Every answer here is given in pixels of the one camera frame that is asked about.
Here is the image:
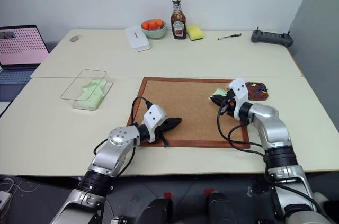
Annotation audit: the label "yellow green sponge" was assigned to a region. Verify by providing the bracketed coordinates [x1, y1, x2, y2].
[186, 24, 205, 42]

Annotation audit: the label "ketchup bottle with white cap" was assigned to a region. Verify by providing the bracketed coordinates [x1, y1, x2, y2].
[170, 0, 188, 41]

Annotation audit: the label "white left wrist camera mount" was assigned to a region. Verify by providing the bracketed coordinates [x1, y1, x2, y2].
[141, 104, 168, 144]

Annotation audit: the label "black pen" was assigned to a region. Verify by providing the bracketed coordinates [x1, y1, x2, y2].
[217, 33, 243, 41]

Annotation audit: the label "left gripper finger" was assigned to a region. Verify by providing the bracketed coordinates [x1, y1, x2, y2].
[164, 117, 183, 131]
[158, 131, 170, 148]

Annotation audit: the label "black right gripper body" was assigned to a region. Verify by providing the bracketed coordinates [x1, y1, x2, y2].
[219, 89, 237, 118]

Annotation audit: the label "white floor cable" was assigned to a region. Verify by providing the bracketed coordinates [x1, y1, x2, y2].
[0, 177, 41, 193]

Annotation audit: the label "grey remote controller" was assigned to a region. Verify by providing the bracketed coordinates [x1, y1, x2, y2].
[251, 26, 295, 48]

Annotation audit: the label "open laptop with pink screen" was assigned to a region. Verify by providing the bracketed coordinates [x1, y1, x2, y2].
[0, 24, 51, 102]

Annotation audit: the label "white rectangular case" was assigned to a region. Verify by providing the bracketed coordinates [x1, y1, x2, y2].
[124, 25, 152, 53]

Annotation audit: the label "crumpled green notes pile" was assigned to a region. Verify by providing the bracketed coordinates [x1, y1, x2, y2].
[76, 78, 108, 109]

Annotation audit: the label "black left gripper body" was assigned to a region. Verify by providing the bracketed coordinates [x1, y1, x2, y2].
[154, 121, 170, 142]

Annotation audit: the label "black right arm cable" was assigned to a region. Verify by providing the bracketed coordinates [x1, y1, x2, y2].
[217, 103, 269, 164]

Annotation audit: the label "grey partition panel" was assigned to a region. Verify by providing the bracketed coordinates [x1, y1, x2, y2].
[287, 0, 339, 132]

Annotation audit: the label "orange carrot pieces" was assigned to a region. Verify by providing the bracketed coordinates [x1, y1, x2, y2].
[141, 19, 164, 31]

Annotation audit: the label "wood-framed cork board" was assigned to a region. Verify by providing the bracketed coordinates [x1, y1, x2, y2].
[126, 76, 251, 149]

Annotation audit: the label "white small device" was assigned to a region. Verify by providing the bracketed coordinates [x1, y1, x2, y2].
[0, 190, 13, 209]

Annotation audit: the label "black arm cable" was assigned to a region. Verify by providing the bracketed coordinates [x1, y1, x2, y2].
[217, 103, 269, 164]
[93, 96, 153, 177]

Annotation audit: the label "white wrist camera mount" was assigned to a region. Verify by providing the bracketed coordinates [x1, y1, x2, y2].
[228, 78, 251, 103]
[141, 104, 168, 144]

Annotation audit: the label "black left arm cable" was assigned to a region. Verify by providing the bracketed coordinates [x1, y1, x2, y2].
[93, 96, 153, 177]

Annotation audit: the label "dark rounded shape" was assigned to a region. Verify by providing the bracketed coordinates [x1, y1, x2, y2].
[141, 192, 175, 224]
[203, 188, 237, 224]

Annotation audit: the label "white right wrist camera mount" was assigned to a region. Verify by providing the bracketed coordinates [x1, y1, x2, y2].
[228, 78, 251, 103]

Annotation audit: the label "green sticky note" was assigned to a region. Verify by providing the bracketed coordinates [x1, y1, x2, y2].
[212, 88, 228, 98]

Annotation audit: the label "brown round-cornered tray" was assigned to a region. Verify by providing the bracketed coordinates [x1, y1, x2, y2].
[244, 81, 271, 102]

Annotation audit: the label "clear plastic box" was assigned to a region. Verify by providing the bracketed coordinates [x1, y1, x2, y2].
[60, 69, 114, 111]

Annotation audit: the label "pale green bowl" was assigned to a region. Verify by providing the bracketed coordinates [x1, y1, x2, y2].
[140, 19, 168, 40]

